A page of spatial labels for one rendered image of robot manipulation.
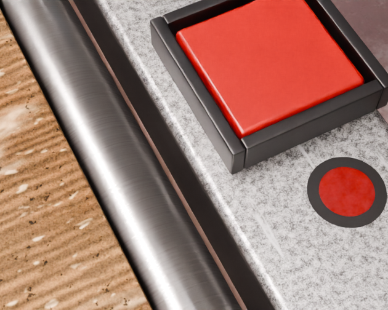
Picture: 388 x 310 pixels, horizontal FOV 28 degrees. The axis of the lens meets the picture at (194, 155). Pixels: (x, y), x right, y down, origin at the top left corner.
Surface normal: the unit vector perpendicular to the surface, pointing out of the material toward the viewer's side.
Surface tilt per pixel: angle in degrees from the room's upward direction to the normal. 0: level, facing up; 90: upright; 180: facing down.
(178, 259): 14
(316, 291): 0
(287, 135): 90
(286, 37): 0
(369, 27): 0
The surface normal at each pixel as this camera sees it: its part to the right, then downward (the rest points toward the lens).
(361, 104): 0.45, 0.77
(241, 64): 0.00, -0.50
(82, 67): 0.34, -0.62
